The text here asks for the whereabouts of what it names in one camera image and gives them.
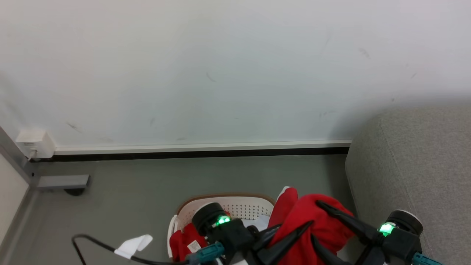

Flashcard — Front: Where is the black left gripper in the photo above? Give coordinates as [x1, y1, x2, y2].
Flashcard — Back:
[192, 202, 314, 265]

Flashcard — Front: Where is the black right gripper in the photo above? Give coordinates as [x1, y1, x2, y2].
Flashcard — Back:
[311, 201, 424, 265]

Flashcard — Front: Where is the red garment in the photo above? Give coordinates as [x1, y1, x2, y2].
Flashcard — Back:
[169, 187, 356, 265]

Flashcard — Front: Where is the white perforated laundry basket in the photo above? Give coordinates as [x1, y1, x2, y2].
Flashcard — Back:
[167, 193, 276, 265]

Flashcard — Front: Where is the white cloth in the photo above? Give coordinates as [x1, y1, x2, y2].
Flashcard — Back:
[240, 215, 271, 231]

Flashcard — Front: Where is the grey fabric sofa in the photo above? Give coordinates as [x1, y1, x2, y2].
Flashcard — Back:
[345, 107, 471, 265]

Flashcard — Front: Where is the white and black baseboard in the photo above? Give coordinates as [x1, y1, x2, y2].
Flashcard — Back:
[29, 139, 353, 163]

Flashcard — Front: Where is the white tape tag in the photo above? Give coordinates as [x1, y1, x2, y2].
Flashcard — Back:
[114, 234, 153, 259]

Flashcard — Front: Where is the beige partition panel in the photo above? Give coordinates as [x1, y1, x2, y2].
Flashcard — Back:
[0, 154, 30, 247]

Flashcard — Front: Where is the teal cable connector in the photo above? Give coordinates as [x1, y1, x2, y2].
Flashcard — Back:
[188, 242, 225, 265]
[412, 252, 445, 265]

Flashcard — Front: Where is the thin black cable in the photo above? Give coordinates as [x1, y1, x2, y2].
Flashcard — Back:
[72, 234, 190, 265]

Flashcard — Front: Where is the white wall outlet box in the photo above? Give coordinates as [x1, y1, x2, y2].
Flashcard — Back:
[15, 129, 56, 159]

